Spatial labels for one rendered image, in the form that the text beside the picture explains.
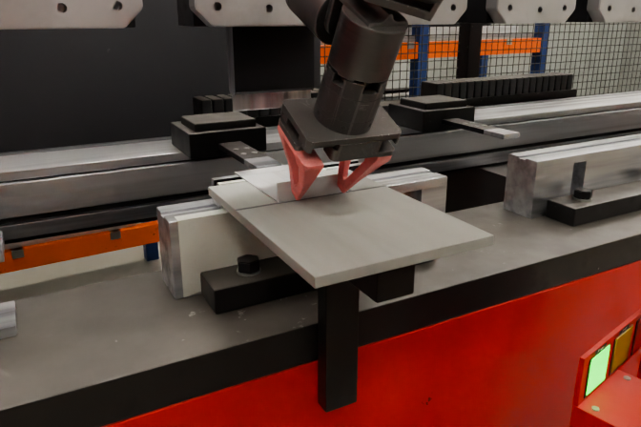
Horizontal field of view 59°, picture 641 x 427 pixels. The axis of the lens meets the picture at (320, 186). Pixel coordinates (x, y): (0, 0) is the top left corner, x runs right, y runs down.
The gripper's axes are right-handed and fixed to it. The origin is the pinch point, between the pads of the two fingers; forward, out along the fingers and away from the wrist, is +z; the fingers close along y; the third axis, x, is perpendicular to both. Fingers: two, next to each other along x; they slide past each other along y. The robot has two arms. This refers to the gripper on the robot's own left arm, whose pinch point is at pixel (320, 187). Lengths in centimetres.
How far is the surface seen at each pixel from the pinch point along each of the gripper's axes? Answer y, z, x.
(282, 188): 3.9, 0.4, -0.9
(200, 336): 13.6, 12.5, 6.4
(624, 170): -64, 11, -3
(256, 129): -4.8, 12.9, -26.0
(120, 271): -10, 190, -143
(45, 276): 22, 195, -153
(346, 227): 1.8, -2.6, 8.0
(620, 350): -31.3, 10.1, 23.5
